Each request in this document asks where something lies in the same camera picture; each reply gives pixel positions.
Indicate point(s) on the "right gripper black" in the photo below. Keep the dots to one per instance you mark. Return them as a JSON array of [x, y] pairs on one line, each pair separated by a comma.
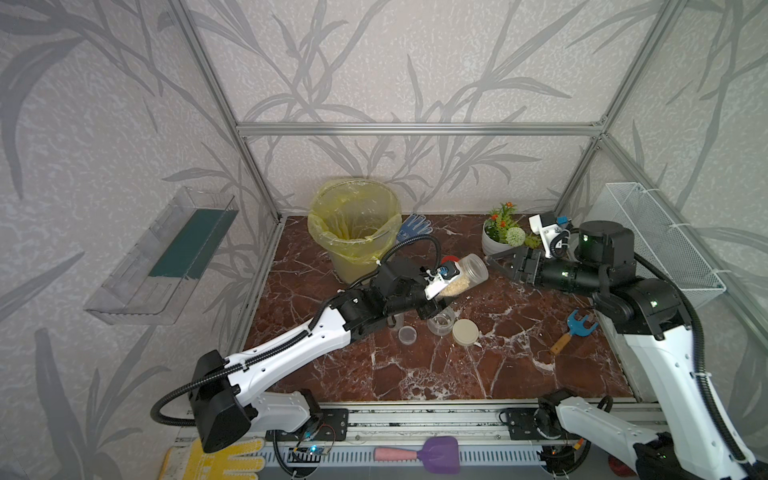
[[520, 264]]

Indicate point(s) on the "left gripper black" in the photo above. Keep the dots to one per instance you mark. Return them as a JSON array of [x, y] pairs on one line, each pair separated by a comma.
[[429, 308]]

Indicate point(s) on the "clear oatmeal jar tall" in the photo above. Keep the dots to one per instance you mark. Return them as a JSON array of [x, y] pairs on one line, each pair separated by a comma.
[[473, 272]]

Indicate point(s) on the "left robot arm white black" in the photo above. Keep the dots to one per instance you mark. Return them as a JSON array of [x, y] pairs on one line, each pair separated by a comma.
[[227, 395]]

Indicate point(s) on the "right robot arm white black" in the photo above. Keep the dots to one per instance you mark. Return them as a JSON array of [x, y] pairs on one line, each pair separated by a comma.
[[662, 328]]

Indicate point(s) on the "white pot artificial flowers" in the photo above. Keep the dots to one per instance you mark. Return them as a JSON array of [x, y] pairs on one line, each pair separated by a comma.
[[502, 231]]

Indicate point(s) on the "blue dotted work glove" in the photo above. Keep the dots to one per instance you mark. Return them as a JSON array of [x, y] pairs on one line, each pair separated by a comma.
[[414, 225]]

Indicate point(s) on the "mesh trash bin yellow bag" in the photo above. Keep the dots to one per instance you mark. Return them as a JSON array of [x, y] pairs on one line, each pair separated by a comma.
[[355, 221]]

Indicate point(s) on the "green circuit board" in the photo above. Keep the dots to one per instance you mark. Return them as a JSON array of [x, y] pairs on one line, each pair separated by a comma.
[[311, 452]]

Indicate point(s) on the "yellow dotted work glove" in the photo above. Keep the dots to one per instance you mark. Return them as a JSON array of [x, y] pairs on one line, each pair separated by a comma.
[[240, 461]]

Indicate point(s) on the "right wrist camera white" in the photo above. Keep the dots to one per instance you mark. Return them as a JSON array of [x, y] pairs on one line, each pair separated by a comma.
[[554, 233]]

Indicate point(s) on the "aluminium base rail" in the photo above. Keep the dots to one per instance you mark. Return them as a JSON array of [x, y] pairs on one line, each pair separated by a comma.
[[410, 423]]

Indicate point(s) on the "white wire wall basket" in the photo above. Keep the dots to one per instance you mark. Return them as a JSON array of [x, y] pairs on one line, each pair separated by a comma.
[[659, 239]]

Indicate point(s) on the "purple scoop pink handle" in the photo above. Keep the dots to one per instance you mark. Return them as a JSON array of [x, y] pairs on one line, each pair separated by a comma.
[[439, 455]]

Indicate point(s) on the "clear plastic wall shelf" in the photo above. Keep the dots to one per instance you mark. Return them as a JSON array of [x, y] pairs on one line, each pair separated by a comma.
[[155, 280]]

